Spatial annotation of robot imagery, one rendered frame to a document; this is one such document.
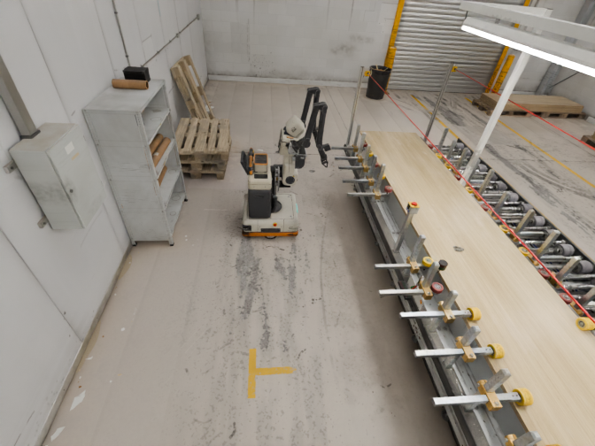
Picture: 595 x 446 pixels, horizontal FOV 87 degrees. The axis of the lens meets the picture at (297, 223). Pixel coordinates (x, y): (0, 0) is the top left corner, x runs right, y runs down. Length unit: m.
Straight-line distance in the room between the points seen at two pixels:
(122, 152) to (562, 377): 3.57
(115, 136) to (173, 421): 2.32
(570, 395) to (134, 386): 2.85
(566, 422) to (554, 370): 0.29
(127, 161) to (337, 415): 2.78
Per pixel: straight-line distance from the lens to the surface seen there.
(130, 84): 3.54
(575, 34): 2.16
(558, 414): 2.32
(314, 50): 9.28
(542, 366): 2.44
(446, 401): 1.95
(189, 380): 2.88
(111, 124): 3.16
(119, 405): 2.96
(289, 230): 3.68
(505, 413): 2.38
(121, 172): 3.37
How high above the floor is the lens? 2.59
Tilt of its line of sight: 40 degrees down
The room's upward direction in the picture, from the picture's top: 6 degrees clockwise
